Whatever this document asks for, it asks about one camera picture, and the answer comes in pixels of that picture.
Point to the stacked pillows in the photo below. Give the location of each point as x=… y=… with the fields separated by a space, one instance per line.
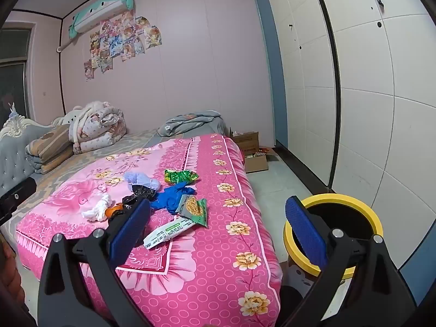
x=51 y=146

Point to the black plastic bag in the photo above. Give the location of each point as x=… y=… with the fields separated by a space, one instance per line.
x=141 y=192

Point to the pale cloth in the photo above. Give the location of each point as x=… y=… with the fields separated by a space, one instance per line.
x=98 y=209

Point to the white wardrobe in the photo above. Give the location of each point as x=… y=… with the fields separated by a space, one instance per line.
x=374 y=109

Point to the blue rubber glove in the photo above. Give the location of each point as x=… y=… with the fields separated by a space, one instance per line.
x=170 y=199

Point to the cluster of cartoon wall posters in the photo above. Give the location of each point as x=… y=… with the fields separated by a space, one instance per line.
x=119 y=41

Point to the folded floral quilt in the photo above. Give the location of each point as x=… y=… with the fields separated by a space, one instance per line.
x=98 y=129

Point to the white plush pillow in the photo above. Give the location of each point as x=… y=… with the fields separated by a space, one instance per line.
x=64 y=118

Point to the yellow rimmed black bin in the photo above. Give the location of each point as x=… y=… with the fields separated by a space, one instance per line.
x=361 y=211

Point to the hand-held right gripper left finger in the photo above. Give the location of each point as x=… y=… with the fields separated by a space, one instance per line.
x=131 y=228

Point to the green crumpled snack wrapper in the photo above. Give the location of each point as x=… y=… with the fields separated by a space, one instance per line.
x=179 y=177

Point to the blue door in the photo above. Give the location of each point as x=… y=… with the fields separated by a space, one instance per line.
x=272 y=75

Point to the green noodle snack packet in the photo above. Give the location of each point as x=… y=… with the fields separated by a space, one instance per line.
x=192 y=207

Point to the grey tufted headboard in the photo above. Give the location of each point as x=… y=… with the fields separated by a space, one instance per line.
x=17 y=156

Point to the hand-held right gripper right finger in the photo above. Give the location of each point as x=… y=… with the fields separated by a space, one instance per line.
x=306 y=235

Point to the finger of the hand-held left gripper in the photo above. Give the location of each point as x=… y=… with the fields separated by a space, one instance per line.
x=18 y=197

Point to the pink floral bed sheet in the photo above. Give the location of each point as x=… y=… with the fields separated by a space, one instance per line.
x=211 y=245

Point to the dark framed window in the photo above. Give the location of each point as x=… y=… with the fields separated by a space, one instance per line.
x=13 y=75

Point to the white and green wrapper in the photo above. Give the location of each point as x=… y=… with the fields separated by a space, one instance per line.
x=167 y=233

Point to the grey floral blanket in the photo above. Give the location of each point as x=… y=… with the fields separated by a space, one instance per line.
x=194 y=122

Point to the air conditioner with teal cover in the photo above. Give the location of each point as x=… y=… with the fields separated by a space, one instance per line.
x=98 y=10

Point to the small orange object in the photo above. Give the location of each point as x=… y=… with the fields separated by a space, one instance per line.
x=114 y=211

